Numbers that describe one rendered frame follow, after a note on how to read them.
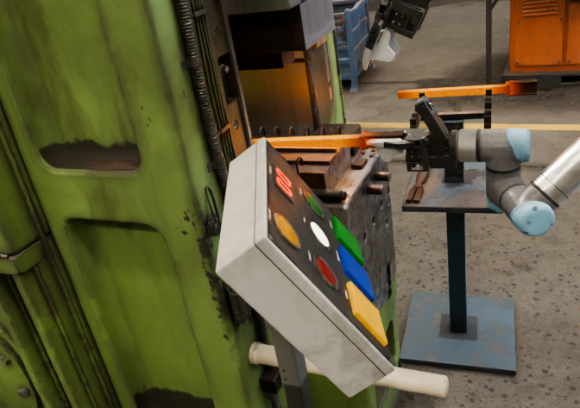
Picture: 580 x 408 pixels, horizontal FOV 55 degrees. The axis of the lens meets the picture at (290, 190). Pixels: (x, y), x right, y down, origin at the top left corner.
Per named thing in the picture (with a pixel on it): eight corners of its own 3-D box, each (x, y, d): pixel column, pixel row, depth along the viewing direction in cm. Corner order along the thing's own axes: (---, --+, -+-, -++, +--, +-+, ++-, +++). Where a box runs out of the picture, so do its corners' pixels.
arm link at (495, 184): (498, 223, 125) (497, 180, 120) (481, 201, 135) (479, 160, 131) (533, 217, 125) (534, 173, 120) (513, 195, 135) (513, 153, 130)
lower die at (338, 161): (351, 162, 150) (348, 133, 147) (327, 197, 134) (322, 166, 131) (217, 159, 167) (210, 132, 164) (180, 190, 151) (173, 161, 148)
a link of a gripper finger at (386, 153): (366, 165, 136) (404, 164, 133) (362, 142, 134) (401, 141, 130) (368, 160, 139) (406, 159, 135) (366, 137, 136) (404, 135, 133)
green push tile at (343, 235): (358, 241, 103) (334, 214, 100) (365, 265, 96) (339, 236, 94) (350, 247, 103) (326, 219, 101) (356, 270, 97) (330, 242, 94)
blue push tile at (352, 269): (368, 272, 94) (341, 243, 91) (375, 300, 87) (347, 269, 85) (359, 278, 94) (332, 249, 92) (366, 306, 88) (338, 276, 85)
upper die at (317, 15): (335, 28, 135) (330, -13, 131) (305, 50, 119) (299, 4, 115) (188, 40, 152) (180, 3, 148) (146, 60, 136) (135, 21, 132)
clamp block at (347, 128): (363, 144, 160) (361, 122, 157) (355, 156, 153) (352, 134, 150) (324, 143, 165) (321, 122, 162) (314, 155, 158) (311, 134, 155)
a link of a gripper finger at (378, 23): (370, 52, 106) (388, 7, 102) (362, 48, 106) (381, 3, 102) (375, 47, 110) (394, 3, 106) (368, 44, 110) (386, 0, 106)
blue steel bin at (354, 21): (376, 66, 572) (369, -8, 540) (358, 91, 507) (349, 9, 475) (268, 73, 615) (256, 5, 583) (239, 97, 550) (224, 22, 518)
